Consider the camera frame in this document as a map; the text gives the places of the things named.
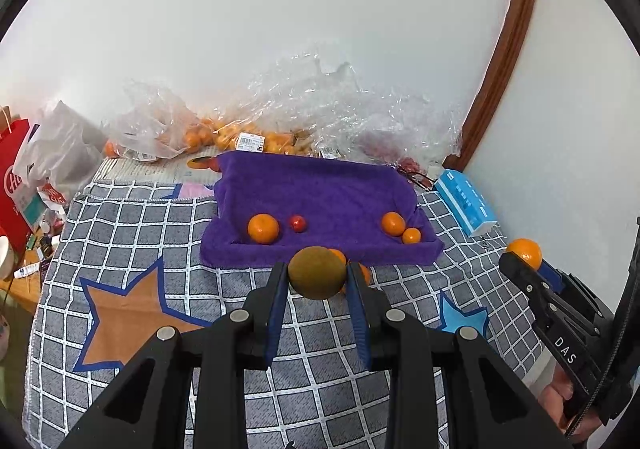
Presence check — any small orange kumquat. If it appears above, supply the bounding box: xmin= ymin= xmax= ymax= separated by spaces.
xmin=401 ymin=227 xmax=422 ymax=244

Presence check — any orange mandarin end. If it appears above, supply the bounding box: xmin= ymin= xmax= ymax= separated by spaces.
xmin=381 ymin=212 xmax=406 ymax=237

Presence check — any large mandarin orange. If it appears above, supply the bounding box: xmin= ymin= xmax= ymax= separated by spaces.
xmin=247 ymin=213 xmax=280 ymax=245

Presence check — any person's right hand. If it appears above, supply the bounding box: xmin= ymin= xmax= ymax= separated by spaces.
xmin=538 ymin=365 xmax=602 ymax=443

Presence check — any round orange mandarin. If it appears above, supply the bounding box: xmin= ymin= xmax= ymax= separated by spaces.
xmin=329 ymin=249 xmax=347 ymax=265

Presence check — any clear bag of mandarins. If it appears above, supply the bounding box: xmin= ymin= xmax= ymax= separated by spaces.
xmin=104 ymin=82 xmax=215 ymax=163

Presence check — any clear bag of kumquats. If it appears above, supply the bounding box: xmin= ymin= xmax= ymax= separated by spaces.
xmin=201 ymin=52 xmax=361 ymax=158

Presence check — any yellow small fruit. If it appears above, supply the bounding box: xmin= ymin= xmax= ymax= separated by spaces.
xmin=288 ymin=247 xmax=347 ymax=301

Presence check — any small red tomato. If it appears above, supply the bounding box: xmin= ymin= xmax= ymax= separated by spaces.
xmin=288 ymin=215 xmax=308 ymax=233

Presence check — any small orange mandarin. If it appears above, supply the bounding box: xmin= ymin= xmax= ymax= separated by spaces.
xmin=341 ymin=264 xmax=372 ymax=295

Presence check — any oval orange fruit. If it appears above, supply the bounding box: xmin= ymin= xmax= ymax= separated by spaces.
xmin=506 ymin=238 xmax=544 ymax=270

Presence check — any fruit print cardboard box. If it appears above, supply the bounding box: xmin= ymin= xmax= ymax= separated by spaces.
xmin=92 ymin=155 xmax=221 ymax=184

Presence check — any clear bag of red fruit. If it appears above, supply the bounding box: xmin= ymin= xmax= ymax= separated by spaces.
xmin=314 ymin=88 xmax=462 ymax=170

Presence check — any blue tissue pack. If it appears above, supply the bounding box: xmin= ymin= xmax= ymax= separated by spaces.
xmin=435 ymin=169 xmax=498 ymax=238

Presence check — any grey plastic bag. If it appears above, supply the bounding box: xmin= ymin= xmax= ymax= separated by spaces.
xmin=13 ymin=101 xmax=107 ymax=203

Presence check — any red paper bag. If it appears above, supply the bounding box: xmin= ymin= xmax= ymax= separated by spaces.
xmin=0 ymin=106 xmax=32 ymax=254

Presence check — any grey checked blanket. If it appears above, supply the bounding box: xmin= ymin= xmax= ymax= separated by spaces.
xmin=22 ymin=180 xmax=542 ymax=448

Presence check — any purple towel tray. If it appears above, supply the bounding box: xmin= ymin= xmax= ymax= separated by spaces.
xmin=200 ymin=151 xmax=444 ymax=268

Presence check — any white cup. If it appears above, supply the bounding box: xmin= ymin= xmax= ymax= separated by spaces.
xmin=0 ymin=235 xmax=15 ymax=280

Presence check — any brown wooden door frame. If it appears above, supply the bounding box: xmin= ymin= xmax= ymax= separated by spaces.
xmin=444 ymin=0 xmax=536 ymax=170

